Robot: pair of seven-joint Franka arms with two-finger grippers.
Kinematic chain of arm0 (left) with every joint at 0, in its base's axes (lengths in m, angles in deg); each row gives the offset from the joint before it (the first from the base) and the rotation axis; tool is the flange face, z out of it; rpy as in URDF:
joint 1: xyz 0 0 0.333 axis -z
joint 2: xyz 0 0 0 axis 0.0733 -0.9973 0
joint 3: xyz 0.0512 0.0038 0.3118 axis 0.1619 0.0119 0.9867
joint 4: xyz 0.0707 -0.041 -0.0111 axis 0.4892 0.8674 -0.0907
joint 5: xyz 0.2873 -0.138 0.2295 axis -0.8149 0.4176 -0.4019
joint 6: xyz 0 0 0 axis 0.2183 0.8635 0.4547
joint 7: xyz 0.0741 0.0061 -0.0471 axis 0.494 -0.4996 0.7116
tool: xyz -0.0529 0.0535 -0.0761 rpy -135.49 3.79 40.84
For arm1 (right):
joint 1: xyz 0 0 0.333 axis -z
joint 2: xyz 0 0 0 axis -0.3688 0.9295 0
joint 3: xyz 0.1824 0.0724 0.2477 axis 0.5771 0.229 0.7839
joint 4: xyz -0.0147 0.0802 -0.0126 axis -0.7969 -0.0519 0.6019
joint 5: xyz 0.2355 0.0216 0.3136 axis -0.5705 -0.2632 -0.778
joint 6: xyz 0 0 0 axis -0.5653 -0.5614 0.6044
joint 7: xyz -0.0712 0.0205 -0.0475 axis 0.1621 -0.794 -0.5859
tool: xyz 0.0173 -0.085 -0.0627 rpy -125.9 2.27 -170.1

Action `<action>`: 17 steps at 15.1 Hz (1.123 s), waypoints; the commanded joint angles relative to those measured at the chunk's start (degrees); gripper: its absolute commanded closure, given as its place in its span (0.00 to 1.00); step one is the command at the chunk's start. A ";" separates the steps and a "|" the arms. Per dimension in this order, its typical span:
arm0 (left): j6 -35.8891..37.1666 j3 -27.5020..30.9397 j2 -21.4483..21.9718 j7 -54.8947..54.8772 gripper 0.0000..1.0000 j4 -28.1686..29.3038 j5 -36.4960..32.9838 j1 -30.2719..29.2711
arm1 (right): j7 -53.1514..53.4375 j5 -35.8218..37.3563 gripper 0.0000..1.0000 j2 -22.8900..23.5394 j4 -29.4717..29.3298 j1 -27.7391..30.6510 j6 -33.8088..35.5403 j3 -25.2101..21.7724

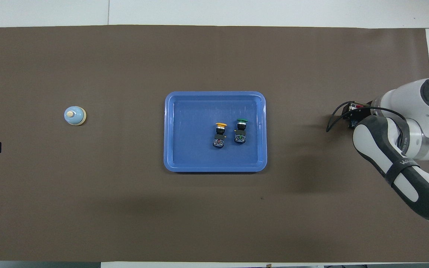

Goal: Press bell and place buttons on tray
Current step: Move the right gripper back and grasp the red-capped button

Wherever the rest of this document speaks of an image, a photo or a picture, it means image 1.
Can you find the blue plastic tray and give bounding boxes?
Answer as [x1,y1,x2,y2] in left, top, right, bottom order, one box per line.
[163,91,267,173]

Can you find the red push button switch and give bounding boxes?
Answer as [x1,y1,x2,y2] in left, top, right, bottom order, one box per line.
[350,103,366,129]

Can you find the yellow push button switch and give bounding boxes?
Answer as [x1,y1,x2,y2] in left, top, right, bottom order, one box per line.
[213,122,228,149]

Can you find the light blue call bell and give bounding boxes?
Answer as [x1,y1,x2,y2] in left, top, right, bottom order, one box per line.
[64,107,87,127]

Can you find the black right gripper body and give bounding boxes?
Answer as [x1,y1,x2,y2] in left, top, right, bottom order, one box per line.
[343,101,374,119]

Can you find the green push button switch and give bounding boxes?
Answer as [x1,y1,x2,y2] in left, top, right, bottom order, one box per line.
[234,119,248,145]

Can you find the brown table mat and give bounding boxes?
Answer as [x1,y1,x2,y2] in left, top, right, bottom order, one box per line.
[0,25,429,263]

